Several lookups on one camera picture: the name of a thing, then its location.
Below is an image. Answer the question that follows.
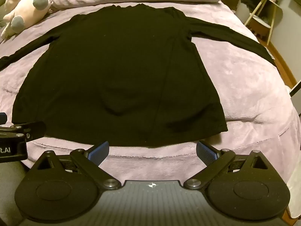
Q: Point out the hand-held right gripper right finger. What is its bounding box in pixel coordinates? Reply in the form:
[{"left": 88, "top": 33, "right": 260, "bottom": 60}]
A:
[{"left": 183, "top": 140, "right": 271, "bottom": 190}]

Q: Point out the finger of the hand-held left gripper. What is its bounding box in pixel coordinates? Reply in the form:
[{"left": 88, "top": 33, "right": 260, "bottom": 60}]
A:
[{"left": 0, "top": 112, "right": 47, "bottom": 144}]

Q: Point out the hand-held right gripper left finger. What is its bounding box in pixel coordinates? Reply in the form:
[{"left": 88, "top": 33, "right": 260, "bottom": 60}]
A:
[{"left": 29, "top": 141, "right": 120, "bottom": 190}]

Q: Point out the black long-sleeve shirt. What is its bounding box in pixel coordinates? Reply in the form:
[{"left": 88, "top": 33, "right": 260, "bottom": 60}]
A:
[{"left": 0, "top": 3, "right": 277, "bottom": 149}]

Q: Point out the beige plush toy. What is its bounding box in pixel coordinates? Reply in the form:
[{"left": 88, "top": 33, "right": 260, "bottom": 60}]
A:
[{"left": 0, "top": 0, "right": 55, "bottom": 40}]

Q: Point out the white-legged side table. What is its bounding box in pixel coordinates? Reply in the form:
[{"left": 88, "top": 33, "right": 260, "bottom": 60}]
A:
[{"left": 244, "top": 0, "right": 283, "bottom": 46}]

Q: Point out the dark fluffy cloth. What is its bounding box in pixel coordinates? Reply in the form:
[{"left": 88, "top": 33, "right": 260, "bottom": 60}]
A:
[{"left": 242, "top": 0, "right": 259, "bottom": 13}]

